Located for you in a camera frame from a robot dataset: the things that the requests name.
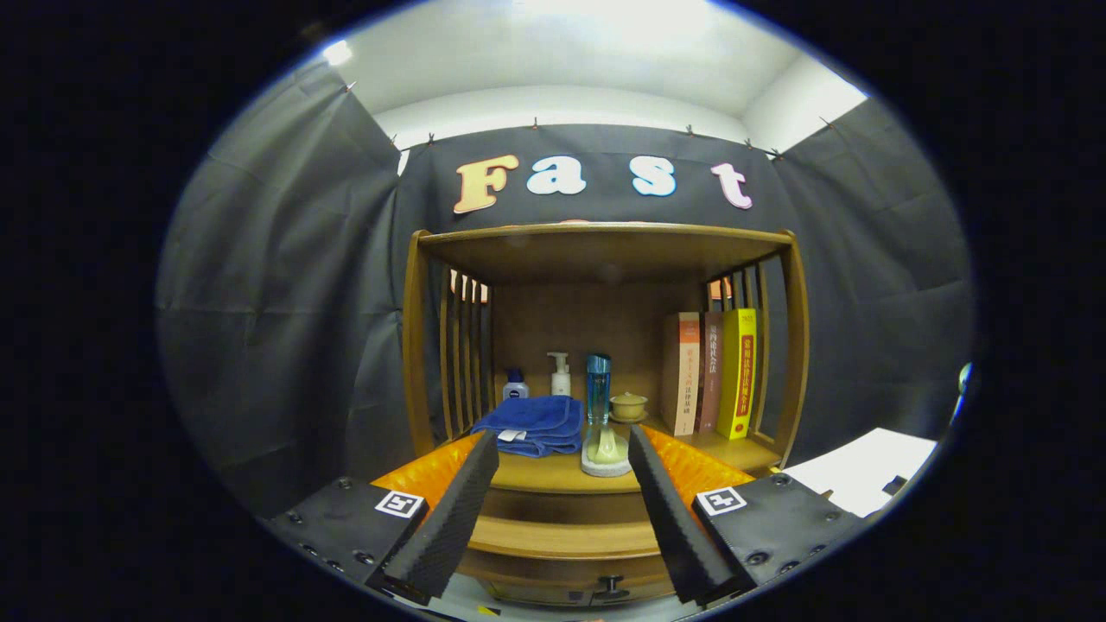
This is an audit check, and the wooden countertop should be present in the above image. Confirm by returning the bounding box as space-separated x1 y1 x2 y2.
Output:
432 416 783 495

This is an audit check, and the wooden cabinet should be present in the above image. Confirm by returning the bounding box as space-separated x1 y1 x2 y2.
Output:
402 221 810 606

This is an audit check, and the tall blue glass bottle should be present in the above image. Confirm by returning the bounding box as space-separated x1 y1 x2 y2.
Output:
586 353 613 426

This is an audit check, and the beige book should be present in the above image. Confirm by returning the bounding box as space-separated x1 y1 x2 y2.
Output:
661 312 702 437

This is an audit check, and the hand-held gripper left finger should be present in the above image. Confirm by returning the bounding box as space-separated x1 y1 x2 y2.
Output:
264 430 502 608

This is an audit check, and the folded blue towel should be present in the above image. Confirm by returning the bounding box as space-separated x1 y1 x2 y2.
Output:
471 395 586 459

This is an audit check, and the brown book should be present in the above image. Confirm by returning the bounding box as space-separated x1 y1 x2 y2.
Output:
698 312 725 434

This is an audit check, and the white table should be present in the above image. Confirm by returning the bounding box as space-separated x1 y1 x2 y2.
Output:
782 428 938 519

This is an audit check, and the green-handled scrubbing brush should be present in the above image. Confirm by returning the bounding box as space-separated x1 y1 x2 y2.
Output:
581 423 632 479

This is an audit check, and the yellow book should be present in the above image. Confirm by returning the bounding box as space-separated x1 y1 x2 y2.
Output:
716 308 759 441

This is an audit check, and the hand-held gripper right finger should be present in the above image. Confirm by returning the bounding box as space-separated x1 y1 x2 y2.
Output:
626 423 865 607

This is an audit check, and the wooden drawer with black knob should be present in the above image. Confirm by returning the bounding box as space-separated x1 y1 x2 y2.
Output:
456 488 679 607

